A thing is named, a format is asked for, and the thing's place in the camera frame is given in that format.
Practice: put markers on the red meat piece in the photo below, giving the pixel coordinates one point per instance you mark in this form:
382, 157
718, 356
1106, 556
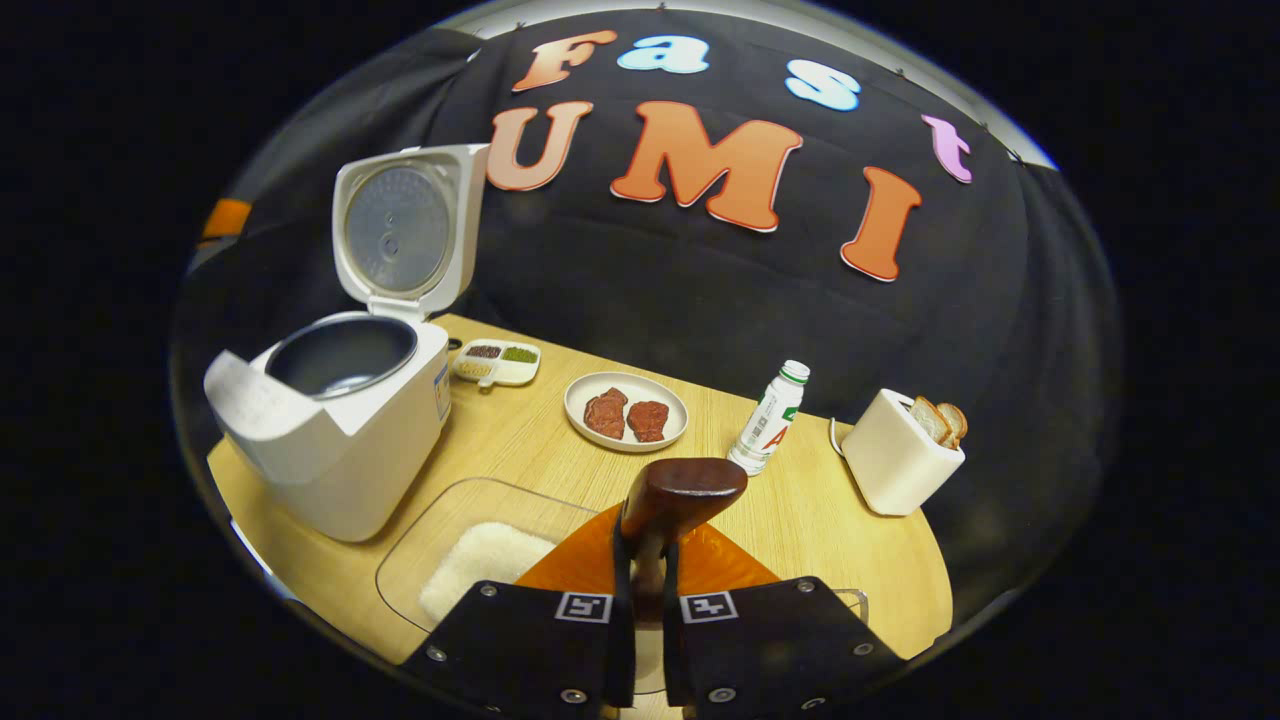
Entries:
648, 421
605, 413

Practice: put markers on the clear glass container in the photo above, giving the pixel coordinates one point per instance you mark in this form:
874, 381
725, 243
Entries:
430, 540

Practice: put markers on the brown wooden spoon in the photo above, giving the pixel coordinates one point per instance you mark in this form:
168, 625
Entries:
685, 490

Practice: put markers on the white rice cooker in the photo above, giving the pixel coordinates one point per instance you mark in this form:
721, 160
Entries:
340, 450

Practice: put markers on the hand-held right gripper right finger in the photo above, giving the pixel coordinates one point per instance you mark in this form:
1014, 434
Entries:
672, 650

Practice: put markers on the white divided bean dish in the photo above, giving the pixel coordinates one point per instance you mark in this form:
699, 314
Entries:
497, 365

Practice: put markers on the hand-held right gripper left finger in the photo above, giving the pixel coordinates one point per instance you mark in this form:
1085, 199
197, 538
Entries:
622, 640

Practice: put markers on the toasted bread slice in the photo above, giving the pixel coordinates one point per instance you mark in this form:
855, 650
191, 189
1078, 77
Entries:
956, 422
930, 420

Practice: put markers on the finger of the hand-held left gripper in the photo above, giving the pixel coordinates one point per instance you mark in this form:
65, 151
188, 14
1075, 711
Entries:
228, 217

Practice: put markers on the white round plate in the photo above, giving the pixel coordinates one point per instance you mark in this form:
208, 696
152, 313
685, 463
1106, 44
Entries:
625, 382

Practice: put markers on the white drink bottle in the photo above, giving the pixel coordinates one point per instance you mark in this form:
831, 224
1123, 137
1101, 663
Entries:
768, 420

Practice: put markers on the white toaster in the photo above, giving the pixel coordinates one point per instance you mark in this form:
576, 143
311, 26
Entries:
895, 465

